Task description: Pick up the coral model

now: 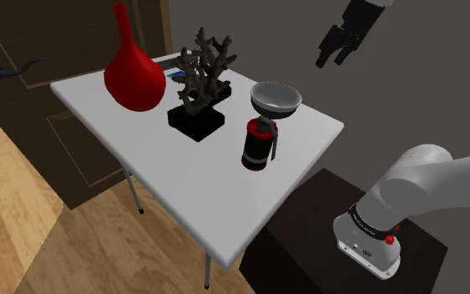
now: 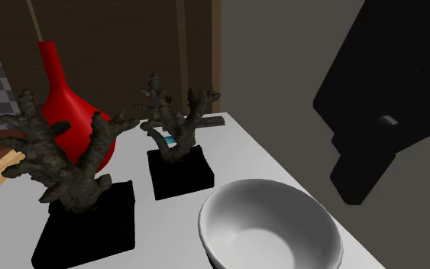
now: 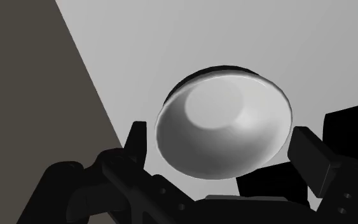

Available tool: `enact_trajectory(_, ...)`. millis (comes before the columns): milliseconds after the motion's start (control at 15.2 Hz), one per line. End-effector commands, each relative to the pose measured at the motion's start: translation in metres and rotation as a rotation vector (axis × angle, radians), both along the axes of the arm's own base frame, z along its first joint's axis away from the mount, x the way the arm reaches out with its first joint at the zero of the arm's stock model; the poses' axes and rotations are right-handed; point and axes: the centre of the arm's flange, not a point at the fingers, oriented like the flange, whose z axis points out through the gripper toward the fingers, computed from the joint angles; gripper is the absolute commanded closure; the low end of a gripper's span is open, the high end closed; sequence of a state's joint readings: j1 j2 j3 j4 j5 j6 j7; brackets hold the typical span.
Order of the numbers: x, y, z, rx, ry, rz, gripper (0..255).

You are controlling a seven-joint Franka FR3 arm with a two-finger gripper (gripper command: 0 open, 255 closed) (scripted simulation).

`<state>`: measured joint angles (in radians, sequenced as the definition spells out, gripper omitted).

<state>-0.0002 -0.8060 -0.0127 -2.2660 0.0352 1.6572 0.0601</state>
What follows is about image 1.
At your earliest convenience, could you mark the grey bowl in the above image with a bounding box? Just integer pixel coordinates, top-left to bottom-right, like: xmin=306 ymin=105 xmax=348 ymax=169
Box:
xmin=249 ymin=81 xmax=303 ymax=121

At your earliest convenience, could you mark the blue flat card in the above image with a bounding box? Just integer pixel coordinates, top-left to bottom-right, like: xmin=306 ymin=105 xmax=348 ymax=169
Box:
xmin=165 ymin=70 xmax=189 ymax=84

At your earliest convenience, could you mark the black and red fire extinguisher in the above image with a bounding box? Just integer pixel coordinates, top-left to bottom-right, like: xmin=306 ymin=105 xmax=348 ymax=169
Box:
xmin=240 ymin=115 xmax=280 ymax=173

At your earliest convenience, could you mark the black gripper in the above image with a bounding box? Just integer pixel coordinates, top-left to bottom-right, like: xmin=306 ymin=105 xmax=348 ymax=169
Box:
xmin=315 ymin=0 xmax=386 ymax=69

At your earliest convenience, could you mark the red long-necked vase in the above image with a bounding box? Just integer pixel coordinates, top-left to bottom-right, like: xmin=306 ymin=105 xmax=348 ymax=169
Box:
xmin=104 ymin=3 xmax=167 ymax=113

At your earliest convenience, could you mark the dark coral sculpture on black base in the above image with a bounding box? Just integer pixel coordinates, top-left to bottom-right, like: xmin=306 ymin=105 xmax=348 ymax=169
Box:
xmin=166 ymin=26 xmax=239 ymax=144

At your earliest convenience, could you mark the white table with metal legs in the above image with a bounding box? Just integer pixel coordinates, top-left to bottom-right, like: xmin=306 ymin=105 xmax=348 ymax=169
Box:
xmin=49 ymin=52 xmax=346 ymax=291

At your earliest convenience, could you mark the dark robot stand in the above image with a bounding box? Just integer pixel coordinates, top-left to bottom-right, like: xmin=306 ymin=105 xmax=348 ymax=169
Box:
xmin=238 ymin=167 xmax=450 ymax=294

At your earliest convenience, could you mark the brown door with black handle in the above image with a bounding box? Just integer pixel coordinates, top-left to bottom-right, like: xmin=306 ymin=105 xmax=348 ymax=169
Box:
xmin=0 ymin=0 xmax=174 ymax=211

